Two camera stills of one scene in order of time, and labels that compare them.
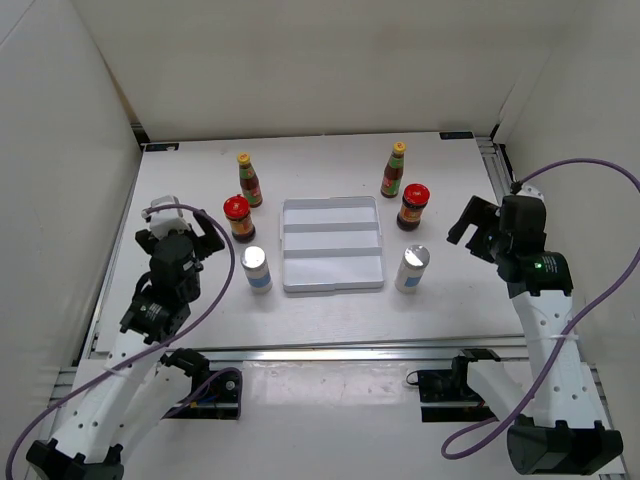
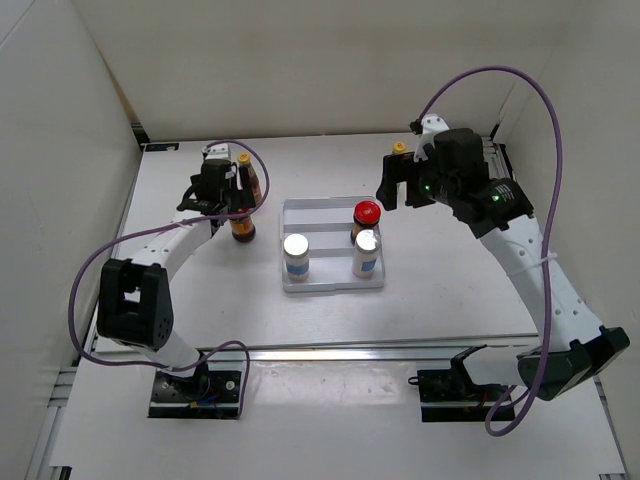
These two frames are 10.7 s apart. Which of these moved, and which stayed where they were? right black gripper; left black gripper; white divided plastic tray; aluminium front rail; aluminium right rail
Moved: left black gripper; right black gripper
Stayed: aluminium front rail; white divided plastic tray; aluminium right rail
